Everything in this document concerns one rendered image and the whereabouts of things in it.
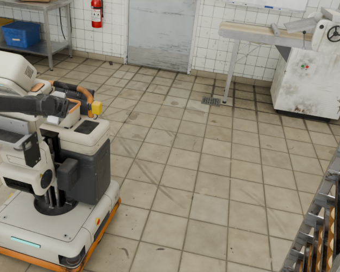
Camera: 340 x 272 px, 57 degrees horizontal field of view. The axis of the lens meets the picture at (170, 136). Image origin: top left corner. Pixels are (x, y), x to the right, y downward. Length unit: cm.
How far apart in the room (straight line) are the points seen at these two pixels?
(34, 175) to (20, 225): 49
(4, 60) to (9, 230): 104
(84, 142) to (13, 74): 57
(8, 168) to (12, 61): 58
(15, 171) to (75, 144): 33
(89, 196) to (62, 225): 23
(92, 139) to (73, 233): 57
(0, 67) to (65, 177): 66
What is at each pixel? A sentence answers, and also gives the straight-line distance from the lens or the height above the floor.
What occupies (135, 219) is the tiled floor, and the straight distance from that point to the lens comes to 240.
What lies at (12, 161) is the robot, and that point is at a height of 76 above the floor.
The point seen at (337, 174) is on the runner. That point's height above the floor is 124.
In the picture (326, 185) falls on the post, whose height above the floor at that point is 119.
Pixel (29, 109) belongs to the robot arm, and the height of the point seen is 120.
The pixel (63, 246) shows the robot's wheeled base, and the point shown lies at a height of 27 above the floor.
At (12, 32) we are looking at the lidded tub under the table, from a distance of 520.
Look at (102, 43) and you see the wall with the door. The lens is 527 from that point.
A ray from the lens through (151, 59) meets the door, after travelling 510.
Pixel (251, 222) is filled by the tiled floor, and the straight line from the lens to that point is 256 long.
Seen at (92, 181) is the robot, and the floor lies 52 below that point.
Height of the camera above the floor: 177
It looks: 32 degrees down
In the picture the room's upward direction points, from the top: 7 degrees clockwise
